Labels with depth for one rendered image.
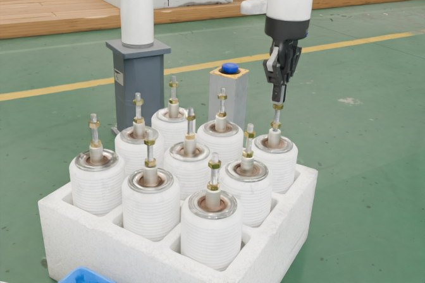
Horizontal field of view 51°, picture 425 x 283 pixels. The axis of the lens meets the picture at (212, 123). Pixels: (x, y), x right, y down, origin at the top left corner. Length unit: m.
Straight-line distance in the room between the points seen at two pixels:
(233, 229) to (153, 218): 0.13
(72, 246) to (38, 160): 0.55
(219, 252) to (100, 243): 0.21
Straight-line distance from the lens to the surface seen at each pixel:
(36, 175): 1.29
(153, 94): 1.32
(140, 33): 1.27
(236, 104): 1.06
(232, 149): 0.89
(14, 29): 2.65
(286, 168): 0.86
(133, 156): 0.86
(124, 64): 1.28
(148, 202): 0.71
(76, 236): 0.82
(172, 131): 0.94
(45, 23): 2.67
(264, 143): 0.87
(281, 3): 0.75
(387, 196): 1.27
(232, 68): 1.04
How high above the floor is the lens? 0.65
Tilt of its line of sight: 25 degrees down
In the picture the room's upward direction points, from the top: 3 degrees clockwise
